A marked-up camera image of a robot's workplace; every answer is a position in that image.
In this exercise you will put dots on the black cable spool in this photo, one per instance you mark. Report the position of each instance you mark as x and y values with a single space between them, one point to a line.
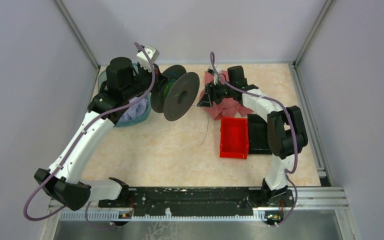
176 96

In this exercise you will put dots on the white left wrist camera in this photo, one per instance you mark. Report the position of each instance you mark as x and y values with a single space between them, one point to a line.
147 54

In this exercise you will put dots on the lavender cloth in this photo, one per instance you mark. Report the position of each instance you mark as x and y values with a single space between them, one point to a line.
135 111

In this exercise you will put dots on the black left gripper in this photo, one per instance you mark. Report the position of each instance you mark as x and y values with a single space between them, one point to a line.
159 78

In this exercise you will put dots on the red plastic bin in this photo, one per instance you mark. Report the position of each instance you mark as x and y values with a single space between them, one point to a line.
234 138

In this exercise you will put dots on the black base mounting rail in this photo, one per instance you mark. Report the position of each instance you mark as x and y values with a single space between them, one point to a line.
197 202

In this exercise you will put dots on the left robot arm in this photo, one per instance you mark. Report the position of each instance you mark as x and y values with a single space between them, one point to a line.
125 83

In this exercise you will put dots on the pink cloth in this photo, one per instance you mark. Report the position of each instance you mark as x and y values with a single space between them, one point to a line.
228 107

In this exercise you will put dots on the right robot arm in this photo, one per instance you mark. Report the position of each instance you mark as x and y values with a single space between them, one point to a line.
286 131

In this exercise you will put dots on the teal plastic tray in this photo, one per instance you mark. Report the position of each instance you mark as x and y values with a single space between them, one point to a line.
102 78

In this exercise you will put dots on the black plastic bin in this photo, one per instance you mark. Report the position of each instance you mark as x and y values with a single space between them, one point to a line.
257 135

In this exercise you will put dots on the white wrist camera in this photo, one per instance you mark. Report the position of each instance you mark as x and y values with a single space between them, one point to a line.
147 54
215 72

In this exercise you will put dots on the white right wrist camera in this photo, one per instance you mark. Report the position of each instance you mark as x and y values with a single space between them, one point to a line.
215 72

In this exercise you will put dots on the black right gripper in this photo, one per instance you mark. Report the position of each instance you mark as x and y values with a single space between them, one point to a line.
212 89

